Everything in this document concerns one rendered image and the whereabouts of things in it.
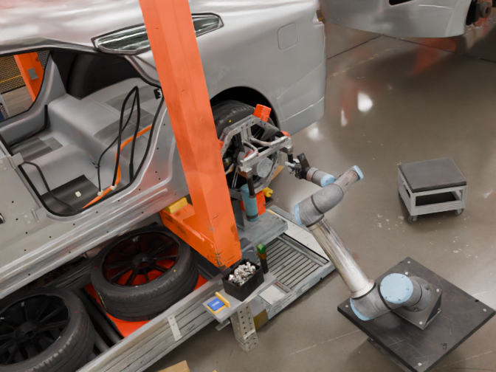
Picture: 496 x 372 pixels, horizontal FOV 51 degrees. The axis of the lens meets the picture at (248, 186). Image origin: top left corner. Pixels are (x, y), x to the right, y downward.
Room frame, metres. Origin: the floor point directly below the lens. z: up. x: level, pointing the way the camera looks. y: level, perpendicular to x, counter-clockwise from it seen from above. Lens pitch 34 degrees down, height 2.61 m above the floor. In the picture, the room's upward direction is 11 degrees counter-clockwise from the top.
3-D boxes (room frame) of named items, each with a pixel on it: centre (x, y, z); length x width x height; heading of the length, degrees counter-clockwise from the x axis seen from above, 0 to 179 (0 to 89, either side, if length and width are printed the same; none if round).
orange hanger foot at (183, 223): (2.65, 0.40, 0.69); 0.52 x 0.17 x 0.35; 34
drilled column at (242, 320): (2.14, 0.18, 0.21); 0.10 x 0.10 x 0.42; 34
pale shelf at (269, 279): (2.15, 0.16, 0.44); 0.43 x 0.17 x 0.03; 124
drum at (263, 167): (2.87, -0.07, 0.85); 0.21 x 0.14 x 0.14; 34
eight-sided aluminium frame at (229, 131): (2.92, -0.03, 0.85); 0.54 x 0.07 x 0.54; 124
